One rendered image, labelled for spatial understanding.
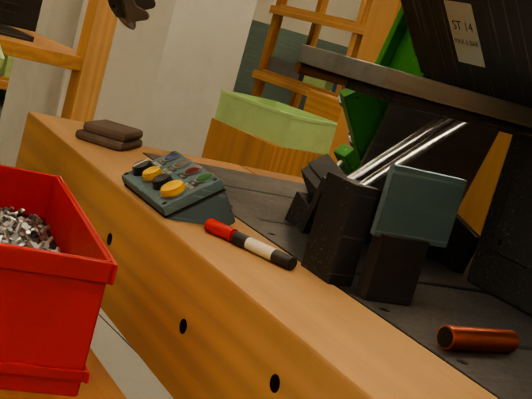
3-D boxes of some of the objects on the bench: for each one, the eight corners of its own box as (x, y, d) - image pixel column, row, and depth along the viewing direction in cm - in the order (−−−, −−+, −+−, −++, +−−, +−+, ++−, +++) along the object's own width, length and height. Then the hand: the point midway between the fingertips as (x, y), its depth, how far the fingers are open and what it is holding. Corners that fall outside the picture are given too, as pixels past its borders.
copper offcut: (449, 353, 86) (457, 330, 85) (433, 343, 87) (440, 321, 87) (514, 356, 91) (522, 335, 90) (498, 347, 93) (505, 325, 92)
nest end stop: (327, 220, 124) (318, 192, 120) (309, 197, 128) (300, 169, 125) (335, 216, 124) (327, 188, 121) (316, 194, 129) (308, 165, 125)
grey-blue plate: (359, 298, 96) (398, 165, 94) (348, 291, 98) (387, 161, 95) (431, 308, 101) (470, 181, 98) (419, 301, 102) (458, 176, 100)
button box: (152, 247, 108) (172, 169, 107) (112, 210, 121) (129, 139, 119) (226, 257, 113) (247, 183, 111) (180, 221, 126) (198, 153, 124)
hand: (128, 22), depth 176 cm, fingers closed
